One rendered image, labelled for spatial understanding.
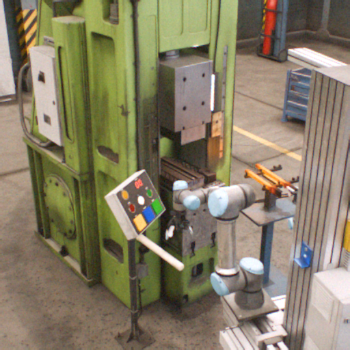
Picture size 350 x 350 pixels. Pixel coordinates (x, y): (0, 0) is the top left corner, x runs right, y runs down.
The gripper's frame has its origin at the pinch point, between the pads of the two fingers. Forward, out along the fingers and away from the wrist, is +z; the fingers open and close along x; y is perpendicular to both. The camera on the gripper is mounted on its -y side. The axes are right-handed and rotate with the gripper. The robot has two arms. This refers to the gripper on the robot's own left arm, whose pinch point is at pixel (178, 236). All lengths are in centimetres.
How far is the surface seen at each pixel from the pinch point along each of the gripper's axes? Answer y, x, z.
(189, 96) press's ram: -52, 26, -64
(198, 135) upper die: -55, 33, -36
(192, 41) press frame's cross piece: -70, 34, -93
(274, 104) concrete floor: -428, 307, 93
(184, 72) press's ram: -51, 22, -80
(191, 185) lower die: -53, 28, -2
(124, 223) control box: -9.9, -28.4, -9.2
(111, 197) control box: -15.3, -33.7, -23.8
